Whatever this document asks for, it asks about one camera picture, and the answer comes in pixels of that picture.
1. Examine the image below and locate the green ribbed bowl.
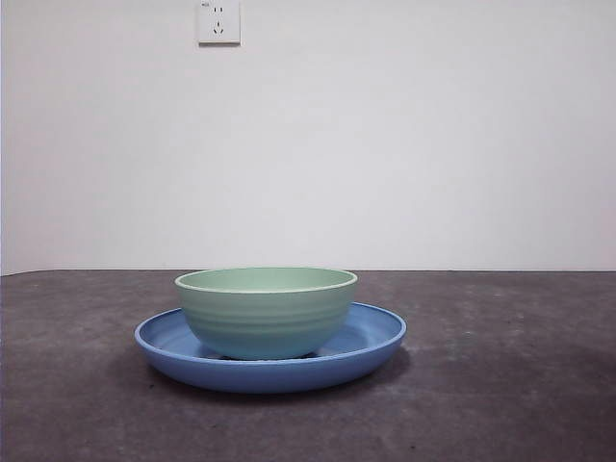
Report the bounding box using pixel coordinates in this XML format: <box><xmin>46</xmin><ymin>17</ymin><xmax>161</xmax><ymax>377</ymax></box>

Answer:
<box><xmin>174</xmin><ymin>267</ymin><xmax>360</xmax><ymax>361</ymax></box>

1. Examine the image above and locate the blue round plate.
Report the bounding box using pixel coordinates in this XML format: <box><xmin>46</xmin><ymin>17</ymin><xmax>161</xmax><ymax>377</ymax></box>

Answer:
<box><xmin>134</xmin><ymin>301</ymin><xmax>408</xmax><ymax>396</ymax></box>

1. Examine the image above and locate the white wall socket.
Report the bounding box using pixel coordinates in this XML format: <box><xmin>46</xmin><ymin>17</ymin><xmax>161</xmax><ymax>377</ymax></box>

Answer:
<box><xmin>198</xmin><ymin>1</ymin><xmax>243</xmax><ymax>48</ymax></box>

